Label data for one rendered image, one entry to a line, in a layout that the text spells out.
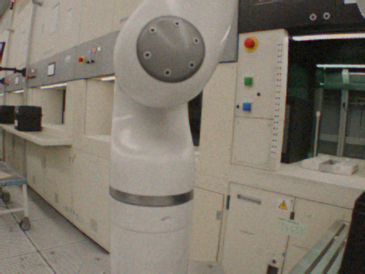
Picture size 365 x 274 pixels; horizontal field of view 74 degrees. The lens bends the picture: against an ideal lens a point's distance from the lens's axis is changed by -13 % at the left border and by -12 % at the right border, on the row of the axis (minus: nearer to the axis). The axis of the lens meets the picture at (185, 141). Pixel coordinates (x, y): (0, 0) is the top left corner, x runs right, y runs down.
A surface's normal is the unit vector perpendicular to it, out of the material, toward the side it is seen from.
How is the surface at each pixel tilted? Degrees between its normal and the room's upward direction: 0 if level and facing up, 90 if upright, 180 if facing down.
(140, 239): 90
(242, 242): 90
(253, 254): 90
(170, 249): 90
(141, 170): 81
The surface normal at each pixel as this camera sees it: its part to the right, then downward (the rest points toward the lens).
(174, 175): 0.52, 0.04
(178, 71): 0.30, 0.36
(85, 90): 0.73, 0.11
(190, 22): 0.41, -0.22
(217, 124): -0.69, 0.03
